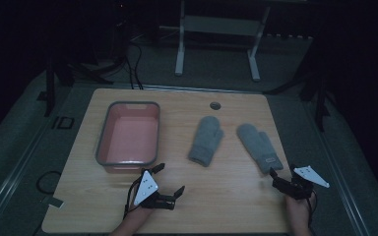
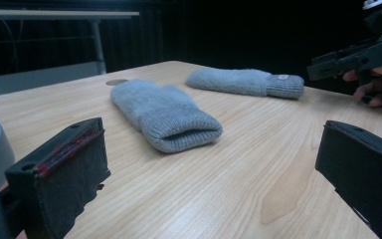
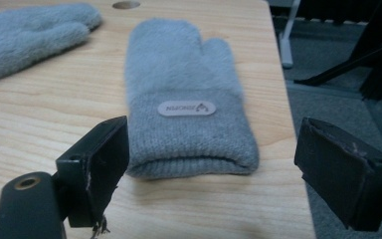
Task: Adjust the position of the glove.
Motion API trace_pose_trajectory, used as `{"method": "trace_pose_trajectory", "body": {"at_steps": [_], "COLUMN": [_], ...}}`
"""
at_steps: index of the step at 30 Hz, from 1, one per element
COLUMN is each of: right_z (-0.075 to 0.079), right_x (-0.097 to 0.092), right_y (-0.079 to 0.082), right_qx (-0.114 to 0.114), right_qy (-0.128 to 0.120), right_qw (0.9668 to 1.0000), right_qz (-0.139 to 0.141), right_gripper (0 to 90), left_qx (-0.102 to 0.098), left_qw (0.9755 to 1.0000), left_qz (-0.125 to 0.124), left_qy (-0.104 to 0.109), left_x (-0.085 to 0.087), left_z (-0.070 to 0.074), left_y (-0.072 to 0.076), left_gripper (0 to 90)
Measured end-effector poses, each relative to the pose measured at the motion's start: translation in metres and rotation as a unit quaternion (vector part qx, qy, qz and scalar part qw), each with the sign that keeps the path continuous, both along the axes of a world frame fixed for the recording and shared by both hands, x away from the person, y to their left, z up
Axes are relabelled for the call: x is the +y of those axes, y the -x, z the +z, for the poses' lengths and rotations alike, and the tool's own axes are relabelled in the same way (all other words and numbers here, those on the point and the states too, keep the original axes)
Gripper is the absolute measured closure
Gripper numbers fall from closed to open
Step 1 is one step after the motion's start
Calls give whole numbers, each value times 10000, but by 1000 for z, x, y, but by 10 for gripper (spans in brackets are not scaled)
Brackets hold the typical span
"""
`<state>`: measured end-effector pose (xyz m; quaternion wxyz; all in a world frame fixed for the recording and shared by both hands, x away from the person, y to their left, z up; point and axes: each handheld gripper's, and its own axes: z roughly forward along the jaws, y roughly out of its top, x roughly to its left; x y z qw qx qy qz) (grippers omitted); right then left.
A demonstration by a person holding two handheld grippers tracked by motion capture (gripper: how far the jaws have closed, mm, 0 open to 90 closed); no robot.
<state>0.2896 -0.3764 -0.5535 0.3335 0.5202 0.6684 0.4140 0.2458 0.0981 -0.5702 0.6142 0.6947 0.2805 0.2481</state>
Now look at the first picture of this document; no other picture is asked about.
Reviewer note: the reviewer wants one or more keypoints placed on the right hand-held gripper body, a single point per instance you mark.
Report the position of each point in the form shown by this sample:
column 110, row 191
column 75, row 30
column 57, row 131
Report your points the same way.
column 303, row 183

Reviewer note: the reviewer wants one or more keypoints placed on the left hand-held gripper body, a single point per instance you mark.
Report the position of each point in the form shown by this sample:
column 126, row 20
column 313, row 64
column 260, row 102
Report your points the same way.
column 146, row 189

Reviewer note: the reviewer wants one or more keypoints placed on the grey mitten with label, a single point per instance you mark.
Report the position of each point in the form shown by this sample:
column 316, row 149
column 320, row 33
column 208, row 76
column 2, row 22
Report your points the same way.
column 257, row 144

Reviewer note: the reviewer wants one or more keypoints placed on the pink bin with grey rim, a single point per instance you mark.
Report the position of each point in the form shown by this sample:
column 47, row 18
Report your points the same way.
column 128, row 137

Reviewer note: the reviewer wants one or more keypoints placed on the plain grey mitten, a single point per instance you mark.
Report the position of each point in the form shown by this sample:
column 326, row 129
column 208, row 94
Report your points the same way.
column 206, row 141

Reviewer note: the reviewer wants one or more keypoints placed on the person's left hand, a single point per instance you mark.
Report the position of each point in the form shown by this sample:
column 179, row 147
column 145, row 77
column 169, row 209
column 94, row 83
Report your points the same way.
column 140, row 212

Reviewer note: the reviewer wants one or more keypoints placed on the person's right hand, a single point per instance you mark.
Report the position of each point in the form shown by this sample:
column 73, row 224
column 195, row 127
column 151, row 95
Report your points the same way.
column 297, row 208

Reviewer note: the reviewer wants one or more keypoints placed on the black tripod stand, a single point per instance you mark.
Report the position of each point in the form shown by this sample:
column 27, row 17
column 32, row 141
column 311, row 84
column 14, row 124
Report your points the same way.
column 50, row 85
column 321, row 98

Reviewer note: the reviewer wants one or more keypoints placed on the grey round table grommet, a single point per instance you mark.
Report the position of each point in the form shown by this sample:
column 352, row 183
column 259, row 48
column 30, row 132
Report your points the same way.
column 215, row 106

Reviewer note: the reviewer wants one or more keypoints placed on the grey floor tape piece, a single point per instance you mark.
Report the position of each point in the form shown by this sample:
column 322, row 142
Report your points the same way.
column 53, row 201

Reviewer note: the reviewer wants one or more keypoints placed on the white metal desk frame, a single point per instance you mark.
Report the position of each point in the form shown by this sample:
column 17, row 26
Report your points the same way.
column 216, row 25

